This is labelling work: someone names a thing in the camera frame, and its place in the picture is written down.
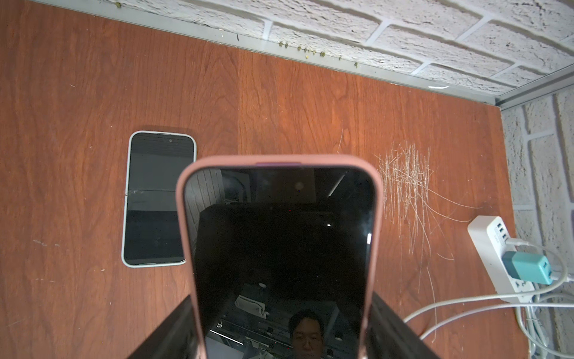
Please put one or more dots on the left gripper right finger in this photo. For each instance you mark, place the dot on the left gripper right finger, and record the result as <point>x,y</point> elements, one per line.
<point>388,337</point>

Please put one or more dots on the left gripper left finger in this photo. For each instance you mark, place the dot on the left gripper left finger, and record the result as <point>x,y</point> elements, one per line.
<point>174,338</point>

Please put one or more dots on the black phone pink case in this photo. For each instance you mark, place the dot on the black phone pink case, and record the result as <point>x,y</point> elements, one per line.
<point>282,253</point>

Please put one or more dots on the white power strip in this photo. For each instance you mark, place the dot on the white power strip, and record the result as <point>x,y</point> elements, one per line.
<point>489,235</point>

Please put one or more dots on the teal charger adapter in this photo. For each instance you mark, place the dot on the teal charger adapter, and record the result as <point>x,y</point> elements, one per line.
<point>528,267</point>

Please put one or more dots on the black phone mint frame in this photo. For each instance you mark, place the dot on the black phone mint frame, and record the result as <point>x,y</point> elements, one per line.
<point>151,236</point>

